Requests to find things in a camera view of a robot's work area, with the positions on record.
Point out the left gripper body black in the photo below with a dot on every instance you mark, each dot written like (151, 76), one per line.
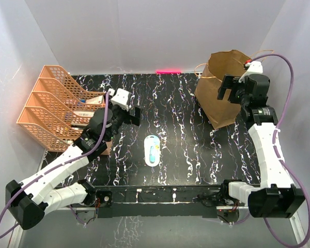
(120, 115)

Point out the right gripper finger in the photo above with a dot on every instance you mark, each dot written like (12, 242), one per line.
(221, 93)
(229, 81)

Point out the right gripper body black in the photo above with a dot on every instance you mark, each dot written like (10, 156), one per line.
(236, 92)

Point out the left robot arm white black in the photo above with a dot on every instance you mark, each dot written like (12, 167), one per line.
(31, 199)

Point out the teal pen blister pack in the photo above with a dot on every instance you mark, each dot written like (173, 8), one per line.
(152, 150)

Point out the pink tape strip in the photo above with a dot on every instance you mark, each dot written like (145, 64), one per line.
(168, 71)

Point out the orange plastic file organizer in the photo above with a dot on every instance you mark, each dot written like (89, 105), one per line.
(58, 108)

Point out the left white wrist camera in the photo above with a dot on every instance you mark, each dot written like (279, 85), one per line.
(120, 97)

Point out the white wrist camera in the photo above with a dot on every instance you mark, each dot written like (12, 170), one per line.
(120, 97)
(253, 67)

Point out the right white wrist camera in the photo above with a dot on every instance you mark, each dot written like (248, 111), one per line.
(253, 67)

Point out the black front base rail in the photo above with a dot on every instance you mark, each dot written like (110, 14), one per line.
(168, 200)

